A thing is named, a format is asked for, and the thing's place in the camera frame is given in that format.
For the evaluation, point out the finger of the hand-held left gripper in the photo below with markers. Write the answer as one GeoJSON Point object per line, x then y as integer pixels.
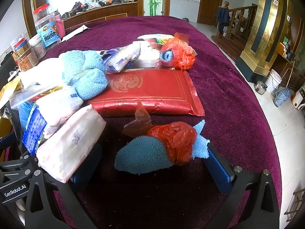
{"type": "Point", "coordinates": [14, 165]}

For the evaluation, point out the dark wooden side cabinet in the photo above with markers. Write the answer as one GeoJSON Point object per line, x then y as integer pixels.
{"type": "Point", "coordinates": [293, 74]}

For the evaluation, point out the white round tub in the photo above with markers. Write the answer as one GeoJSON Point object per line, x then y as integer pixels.
{"type": "Point", "coordinates": [38, 46]}

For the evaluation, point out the wooden chair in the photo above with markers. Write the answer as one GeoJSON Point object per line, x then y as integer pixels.
{"type": "Point", "coordinates": [295, 205]}

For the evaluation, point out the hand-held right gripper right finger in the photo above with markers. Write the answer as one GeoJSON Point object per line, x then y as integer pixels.
{"type": "Point", "coordinates": [219, 169]}

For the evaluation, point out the white appliance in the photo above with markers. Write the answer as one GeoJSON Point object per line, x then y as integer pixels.
{"type": "Point", "coordinates": [299, 101]}

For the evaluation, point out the purple velvet tablecloth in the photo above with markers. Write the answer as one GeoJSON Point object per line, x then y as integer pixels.
{"type": "Point", "coordinates": [226, 88]}

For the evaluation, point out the wooden counter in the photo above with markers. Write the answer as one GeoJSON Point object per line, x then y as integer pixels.
{"type": "Point", "coordinates": [107, 10]}

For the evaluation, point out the clear jar red lid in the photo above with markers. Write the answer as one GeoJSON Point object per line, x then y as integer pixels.
{"type": "Point", "coordinates": [47, 37]}

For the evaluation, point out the white dotted tissue pack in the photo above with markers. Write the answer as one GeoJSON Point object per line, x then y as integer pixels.
{"type": "Point", "coordinates": [149, 50]}

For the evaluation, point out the gold pillar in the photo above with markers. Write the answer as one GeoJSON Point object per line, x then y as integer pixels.
{"type": "Point", "coordinates": [259, 40]}

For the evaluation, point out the white blue printed sachet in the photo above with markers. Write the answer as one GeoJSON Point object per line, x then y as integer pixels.
{"type": "Point", "coordinates": [57, 108]}

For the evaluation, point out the colourful snack packet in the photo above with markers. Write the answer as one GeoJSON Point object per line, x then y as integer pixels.
{"type": "Point", "coordinates": [154, 39]}

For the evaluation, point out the clear jar with brown contents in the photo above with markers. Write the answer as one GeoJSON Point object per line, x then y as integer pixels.
{"type": "Point", "coordinates": [25, 58]}

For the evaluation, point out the pink tissue pack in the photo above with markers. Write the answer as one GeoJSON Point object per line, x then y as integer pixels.
{"type": "Point", "coordinates": [69, 143]}

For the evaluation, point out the white paper sheet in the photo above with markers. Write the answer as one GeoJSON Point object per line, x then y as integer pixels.
{"type": "Point", "coordinates": [73, 33]}

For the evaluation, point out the small grey floor item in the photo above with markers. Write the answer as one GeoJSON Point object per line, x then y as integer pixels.
{"type": "Point", "coordinates": [185, 19]}

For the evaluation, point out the dark jacket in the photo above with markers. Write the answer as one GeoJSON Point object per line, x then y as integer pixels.
{"type": "Point", "coordinates": [222, 16]}

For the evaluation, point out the metal kettle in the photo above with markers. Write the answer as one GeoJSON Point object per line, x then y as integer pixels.
{"type": "Point", "coordinates": [261, 88]}

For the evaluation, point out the white soft cloth pack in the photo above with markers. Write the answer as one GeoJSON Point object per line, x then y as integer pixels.
{"type": "Point", "coordinates": [40, 72]}

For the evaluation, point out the brown wooden door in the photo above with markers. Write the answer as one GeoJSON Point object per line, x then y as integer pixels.
{"type": "Point", "coordinates": [211, 2]}

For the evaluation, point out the large red foil packet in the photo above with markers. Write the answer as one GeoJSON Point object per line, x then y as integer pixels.
{"type": "Point", "coordinates": [147, 93]}

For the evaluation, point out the white plastic bucket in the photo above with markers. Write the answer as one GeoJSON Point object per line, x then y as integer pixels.
{"type": "Point", "coordinates": [273, 81]}

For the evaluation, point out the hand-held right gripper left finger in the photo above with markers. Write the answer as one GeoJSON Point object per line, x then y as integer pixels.
{"type": "Point", "coordinates": [79, 177]}

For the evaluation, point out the yellow bag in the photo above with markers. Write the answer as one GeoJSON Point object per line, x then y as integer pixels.
{"type": "Point", "coordinates": [10, 88]}

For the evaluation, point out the light blue towel bundle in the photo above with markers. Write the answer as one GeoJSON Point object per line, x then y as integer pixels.
{"type": "Point", "coordinates": [90, 81]}

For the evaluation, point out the wooden stair railing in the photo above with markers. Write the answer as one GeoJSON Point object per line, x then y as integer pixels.
{"type": "Point", "coordinates": [240, 16]}

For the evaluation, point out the pink bottle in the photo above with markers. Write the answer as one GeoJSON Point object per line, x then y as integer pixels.
{"type": "Point", "coordinates": [61, 28]}

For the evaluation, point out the clear box red blue contents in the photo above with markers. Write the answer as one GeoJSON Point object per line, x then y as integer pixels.
{"type": "Point", "coordinates": [17, 41]}

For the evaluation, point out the blue white plastic pack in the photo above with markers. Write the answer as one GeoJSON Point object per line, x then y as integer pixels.
{"type": "Point", "coordinates": [121, 59]}

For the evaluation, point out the black printed packet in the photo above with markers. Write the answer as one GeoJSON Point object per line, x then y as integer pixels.
{"type": "Point", "coordinates": [7, 115]}

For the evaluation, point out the large blue towel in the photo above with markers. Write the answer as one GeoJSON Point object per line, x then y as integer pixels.
{"type": "Point", "coordinates": [135, 155]}

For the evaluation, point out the pile of shoes and bags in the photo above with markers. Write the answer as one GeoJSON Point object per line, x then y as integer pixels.
{"type": "Point", "coordinates": [100, 3]}

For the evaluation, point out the clear zip bag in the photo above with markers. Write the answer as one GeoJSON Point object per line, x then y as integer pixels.
{"type": "Point", "coordinates": [23, 96]}

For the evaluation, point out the blue plastic wrap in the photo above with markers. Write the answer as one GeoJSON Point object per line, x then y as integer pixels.
{"type": "Point", "coordinates": [23, 114]}

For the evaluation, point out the red bag with blue item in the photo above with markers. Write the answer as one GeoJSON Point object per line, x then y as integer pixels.
{"type": "Point", "coordinates": [181, 54]}

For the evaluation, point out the light blue bag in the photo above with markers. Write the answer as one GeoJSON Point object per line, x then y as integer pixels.
{"type": "Point", "coordinates": [281, 97]}

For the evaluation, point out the dark furniture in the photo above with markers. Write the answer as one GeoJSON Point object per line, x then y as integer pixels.
{"type": "Point", "coordinates": [7, 63]}

